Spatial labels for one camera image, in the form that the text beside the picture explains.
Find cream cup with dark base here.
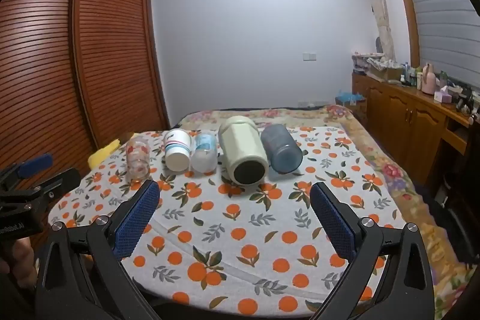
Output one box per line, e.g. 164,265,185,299
218,115,269,186

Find cardboard box with clutter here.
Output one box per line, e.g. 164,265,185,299
365,58,404,82

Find brown slatted wooden wardrobe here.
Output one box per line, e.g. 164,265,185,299
0,0,171,189

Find pink thermos jug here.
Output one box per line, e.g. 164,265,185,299
421,64,437,94

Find wooden sideboard cabinet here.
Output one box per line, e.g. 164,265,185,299
352,73,480,193

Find cream patterned curtain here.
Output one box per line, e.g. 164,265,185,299
352,0,396,60

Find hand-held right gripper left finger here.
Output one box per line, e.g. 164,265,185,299
35,179,161,320

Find floral blanket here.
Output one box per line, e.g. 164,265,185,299
176,106,474,320

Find orange fruit print tablecloth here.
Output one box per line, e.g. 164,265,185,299
47,127,406,313

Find grey window blinds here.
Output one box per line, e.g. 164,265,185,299
395,0,480,92

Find white striped paper cup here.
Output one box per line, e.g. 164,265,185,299
163,130,193,171

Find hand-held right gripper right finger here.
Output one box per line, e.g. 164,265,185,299
309,181,441,320

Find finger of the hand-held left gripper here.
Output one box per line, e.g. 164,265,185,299
33,168,82,201
0,153,53,191

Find glass cup with red flowers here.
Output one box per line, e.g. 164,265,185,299
125,136,151,183

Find blue plastic bag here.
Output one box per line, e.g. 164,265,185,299
335,89,366,107

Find person's left hand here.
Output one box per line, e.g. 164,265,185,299
0,237,35,281

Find yellow cloth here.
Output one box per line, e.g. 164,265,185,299
88,140,121,168

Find blue-grey translucent cup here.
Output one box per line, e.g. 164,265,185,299
260,124,304,173

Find clear plastic cup blue print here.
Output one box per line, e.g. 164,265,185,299
190,133,219,173

